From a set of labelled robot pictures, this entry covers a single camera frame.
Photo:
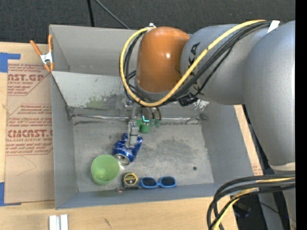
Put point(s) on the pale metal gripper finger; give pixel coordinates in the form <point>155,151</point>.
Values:
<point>131,126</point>
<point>134,138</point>

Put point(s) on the crushed blue drink can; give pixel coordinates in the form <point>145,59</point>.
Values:
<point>122,150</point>

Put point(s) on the grey metal bin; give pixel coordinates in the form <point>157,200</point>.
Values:
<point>172,152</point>

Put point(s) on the yellow and black tape measure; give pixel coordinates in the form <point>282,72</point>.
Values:
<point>130,179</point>

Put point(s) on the green plastic cup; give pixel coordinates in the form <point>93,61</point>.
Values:
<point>104,169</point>

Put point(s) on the blue sunglasses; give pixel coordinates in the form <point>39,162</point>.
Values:
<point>157,182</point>

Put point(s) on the brown cardboard board, red print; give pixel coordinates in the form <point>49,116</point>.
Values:
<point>28,118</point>

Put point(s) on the black cylinder on white bracket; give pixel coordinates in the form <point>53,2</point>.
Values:
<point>188,99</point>

